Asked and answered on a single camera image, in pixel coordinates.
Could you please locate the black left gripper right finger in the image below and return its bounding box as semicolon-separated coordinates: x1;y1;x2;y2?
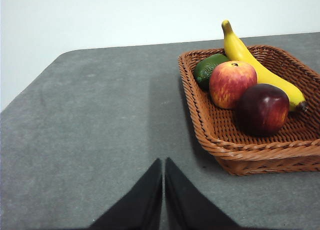
164;156;241;230

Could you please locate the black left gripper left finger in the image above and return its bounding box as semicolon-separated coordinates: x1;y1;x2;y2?
89;157;164;230

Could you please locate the dark red plum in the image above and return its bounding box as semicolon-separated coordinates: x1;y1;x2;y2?
236;83;291;137

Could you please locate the brown wicker basket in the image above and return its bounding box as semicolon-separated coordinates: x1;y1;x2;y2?
178;44;320;177

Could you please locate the red yellow apple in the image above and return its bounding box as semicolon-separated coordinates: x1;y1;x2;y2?
208;60;258;110

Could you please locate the yellow banana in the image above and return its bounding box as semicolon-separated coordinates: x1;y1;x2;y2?
221;19;309;113

